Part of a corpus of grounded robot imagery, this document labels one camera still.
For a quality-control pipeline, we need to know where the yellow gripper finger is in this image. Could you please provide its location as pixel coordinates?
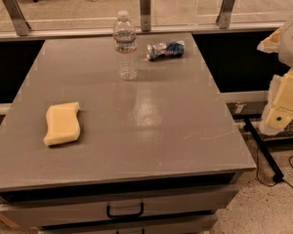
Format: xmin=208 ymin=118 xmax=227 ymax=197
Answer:
xmin=259 ymin=68 xmax=293 ymax=136
xmin=257 ymin=28 xmax=281 ymax=54

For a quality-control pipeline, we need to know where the clear plastic water bottle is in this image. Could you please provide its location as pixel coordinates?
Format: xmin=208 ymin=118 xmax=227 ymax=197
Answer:
xmin=113 ymin=11 xmax=138 ymax=81

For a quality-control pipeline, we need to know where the yellow sponge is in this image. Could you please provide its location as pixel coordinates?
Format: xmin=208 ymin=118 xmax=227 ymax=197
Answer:
xmin=44 ymin=102 xmax=80 ymax=146

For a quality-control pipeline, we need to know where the black metal floor bar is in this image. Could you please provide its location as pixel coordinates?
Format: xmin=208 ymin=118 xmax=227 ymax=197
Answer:
xmin=244 ymin=118 xmax=283 ymax=183

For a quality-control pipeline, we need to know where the crushed blue silver can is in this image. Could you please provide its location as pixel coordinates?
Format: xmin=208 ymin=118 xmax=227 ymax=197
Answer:
xmin=146 ymin=40 xmax=186 ymax=61

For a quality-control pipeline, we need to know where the grey drawer cabinet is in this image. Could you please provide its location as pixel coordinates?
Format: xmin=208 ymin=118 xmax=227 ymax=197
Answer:
xmin=0 ymin=33 xmax=255 ymax=234

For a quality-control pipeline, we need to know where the right metal rail bracket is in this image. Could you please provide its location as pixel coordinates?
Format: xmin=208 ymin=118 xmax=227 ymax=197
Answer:
xmin=216 ymin=0 xmax=235 ymax=29

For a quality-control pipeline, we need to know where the metal rail bracket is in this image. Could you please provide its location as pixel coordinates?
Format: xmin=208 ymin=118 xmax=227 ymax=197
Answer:
xmin=2 ymin=0 xmax=31 ymax=36
xmin=216 ymin=0 xmax=235 ymax=29
xmin=140 ymin=0 xmax=151 ymax=32

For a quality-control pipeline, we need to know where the black floor cable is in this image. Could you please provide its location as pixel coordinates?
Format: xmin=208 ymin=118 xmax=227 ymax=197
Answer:
xmin=255 ymin=143 xmax=293 ymax=200

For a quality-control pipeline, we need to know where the middle metal rail bracket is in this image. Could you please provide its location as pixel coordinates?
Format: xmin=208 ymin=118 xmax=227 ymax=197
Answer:
xmin=140 ymin=0 xmax=151 ymax=32

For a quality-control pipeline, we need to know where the black upper drawer handle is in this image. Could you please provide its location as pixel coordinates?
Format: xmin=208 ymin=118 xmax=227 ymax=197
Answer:
xmin=105 ymin=203 xmax=145 ymax=219

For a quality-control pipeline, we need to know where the left metal rail bracket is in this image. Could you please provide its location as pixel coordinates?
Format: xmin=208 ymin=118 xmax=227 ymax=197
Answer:
xmin=2 ymin=0 xmax=31 ymax=36

